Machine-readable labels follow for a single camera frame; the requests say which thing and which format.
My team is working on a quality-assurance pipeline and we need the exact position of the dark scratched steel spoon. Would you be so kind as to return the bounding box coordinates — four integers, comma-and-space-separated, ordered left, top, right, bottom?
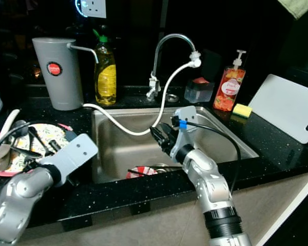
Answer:
13, 120, 29, 135

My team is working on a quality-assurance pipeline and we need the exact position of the red white patterned bowl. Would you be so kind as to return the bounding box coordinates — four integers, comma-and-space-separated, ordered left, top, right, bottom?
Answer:
126, 166, 157, 180

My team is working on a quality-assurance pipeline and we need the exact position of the beige kitchen cabinet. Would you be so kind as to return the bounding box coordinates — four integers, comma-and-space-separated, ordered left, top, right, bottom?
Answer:
21, 169, 308, 246

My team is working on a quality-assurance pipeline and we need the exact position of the lemon print plate red rim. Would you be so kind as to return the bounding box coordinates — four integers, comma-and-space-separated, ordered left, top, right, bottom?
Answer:
0, 123, 75, 177

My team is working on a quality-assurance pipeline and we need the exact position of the steel sink drain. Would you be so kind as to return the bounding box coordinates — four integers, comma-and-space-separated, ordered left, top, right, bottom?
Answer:
146, 163, 170, 170

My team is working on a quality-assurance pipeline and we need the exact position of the stainless steel sink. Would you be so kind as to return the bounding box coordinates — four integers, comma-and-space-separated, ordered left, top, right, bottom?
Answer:
91, 105, 260, 184

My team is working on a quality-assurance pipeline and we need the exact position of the clear plastic soap container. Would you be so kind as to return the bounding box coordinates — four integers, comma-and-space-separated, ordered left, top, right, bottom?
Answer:
184, 77, 215, 104

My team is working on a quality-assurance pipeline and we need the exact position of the grey water filter canister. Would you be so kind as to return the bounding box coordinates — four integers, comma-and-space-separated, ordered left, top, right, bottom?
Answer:
32, 37, 99, 111

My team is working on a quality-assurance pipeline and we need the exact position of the chrome gooseneck faucet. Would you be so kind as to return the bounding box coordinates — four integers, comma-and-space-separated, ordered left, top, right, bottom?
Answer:
146, 33, 198, 100

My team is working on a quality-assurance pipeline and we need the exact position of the yellow sponge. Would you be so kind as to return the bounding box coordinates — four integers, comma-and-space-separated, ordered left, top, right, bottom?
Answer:
233, 104, 253, 119

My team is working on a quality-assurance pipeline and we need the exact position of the yellow dish soap bottle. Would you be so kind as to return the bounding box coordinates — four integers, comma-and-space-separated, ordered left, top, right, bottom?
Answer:
91, 28, 117, 107

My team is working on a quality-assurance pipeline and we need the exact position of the red hand soap pump bottle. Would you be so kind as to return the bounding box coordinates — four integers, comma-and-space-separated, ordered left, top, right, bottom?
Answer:
213, 50, 247, 112

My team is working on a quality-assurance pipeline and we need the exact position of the white cutting board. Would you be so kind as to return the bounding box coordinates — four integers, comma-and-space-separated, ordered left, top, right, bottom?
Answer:
248, 74, 308, 144

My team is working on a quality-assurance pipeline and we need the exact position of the green cloth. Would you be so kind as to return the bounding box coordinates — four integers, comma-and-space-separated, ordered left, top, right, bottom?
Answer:
277, 0, 308, 20

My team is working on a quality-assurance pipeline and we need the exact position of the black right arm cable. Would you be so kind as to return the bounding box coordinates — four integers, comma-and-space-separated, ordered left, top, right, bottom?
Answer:
172, 118, 242, 193

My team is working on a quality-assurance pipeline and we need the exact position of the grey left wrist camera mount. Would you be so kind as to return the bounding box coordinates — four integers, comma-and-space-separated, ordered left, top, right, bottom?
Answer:
44, 134, 98, 180

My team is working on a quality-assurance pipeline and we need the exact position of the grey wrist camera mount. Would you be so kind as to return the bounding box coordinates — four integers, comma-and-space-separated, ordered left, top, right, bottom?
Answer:
169, 106, 198, 159
44, 134, 98, 180

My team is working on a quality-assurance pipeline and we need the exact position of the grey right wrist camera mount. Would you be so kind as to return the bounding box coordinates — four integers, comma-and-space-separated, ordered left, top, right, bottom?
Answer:
169, 106, 198, 159

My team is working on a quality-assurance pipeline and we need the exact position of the white flexible hose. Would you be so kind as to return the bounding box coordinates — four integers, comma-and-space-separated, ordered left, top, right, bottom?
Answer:
82, 51, 201, 136

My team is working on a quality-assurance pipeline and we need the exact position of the white wall socket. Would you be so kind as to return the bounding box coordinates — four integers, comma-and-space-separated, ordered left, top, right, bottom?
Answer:
81, 0, 101, 18

